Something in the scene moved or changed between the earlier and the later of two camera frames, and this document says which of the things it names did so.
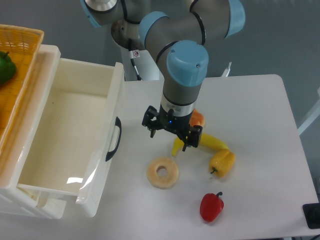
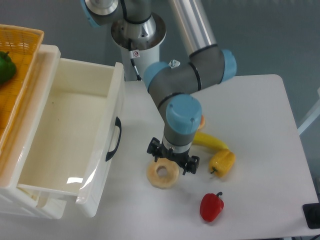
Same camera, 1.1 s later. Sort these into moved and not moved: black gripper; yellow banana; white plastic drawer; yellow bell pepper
Moved: black gripper
Not moved: white plastic drawer; yellow banana; yellow bell pepper
